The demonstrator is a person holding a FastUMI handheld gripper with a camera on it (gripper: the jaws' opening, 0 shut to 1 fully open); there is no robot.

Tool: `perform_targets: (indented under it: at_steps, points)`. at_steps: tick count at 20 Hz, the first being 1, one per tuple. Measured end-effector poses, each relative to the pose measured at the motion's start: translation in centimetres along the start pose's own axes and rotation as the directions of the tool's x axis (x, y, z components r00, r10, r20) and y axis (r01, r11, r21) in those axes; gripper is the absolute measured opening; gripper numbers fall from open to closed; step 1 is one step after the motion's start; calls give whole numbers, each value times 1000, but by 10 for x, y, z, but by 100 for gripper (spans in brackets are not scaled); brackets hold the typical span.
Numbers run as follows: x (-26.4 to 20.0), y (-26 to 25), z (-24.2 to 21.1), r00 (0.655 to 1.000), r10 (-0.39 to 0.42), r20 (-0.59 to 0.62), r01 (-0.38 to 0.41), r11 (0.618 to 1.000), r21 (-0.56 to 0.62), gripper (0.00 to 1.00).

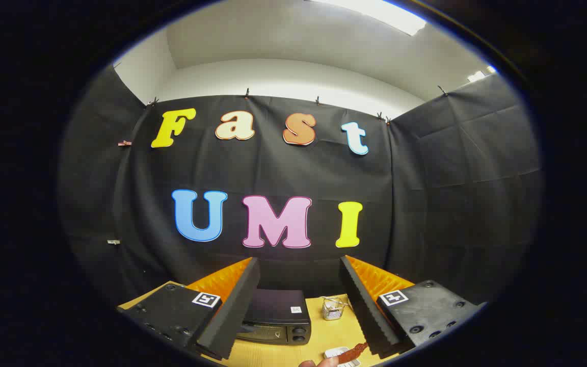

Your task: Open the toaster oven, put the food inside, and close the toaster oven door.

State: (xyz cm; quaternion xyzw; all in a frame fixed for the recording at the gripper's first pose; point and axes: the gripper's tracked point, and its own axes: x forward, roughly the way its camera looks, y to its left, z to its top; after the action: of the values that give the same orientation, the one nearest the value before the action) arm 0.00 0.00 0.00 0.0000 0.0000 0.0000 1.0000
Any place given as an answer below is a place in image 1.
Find small wire basket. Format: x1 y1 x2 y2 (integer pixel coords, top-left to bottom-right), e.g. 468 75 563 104
322 296 352 321

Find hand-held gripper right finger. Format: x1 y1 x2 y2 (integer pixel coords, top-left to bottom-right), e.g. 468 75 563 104
339 254 487 359

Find white rectangular dish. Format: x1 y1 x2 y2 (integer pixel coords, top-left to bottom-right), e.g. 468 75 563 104
324 346 362 367

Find black backdrop cloth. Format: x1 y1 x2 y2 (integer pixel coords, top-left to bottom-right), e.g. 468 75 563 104
58 65 544 311

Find black toaster oven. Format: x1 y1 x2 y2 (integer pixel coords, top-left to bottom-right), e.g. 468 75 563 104
236 289 312 346

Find red dried meat slice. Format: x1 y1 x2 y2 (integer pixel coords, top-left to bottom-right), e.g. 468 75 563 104
337 342 370 364

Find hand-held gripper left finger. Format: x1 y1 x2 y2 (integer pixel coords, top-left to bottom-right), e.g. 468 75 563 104
117 257 262 361

